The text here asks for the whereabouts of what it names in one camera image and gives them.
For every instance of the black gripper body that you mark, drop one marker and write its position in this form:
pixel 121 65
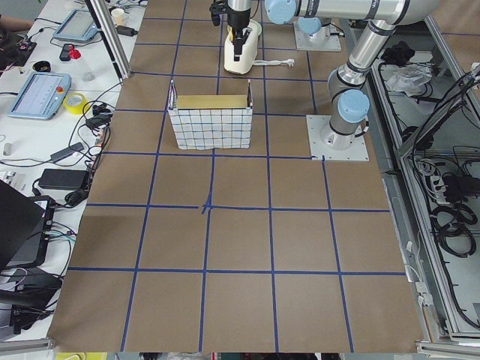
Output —
pixel 237 20

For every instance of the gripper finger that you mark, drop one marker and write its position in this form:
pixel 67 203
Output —
pixel 237 45

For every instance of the white two-slot toaster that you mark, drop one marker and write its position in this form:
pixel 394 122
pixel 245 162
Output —
pixel 241 64

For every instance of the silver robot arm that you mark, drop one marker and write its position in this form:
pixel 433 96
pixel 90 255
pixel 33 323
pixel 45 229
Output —
pixel 315 29
pixel 374 24

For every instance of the white paper cup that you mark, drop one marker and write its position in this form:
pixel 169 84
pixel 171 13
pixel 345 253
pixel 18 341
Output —
pixel 119 16

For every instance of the blue teach pendant far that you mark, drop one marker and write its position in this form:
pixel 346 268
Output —
pixel 78 27

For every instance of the blue teach pendant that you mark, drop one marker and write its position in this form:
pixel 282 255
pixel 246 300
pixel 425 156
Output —
pixel 78 27
pixel 41 96

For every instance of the yellow tape roll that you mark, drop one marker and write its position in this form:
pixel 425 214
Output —
pixel 74 103

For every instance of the blue teach pendant near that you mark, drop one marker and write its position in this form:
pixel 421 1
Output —
pixel 41 96

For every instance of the black power adapter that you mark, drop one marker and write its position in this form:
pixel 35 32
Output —
pixel 62 179

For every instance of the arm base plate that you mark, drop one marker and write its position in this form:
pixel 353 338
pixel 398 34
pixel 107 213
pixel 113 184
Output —
pixel 333 45
pixel 327 145

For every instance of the wire basket with wood board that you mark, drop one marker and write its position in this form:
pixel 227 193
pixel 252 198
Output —
pixel 204 122

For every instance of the aluminium frame post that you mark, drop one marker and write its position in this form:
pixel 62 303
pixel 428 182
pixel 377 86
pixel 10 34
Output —
pixel 105 25

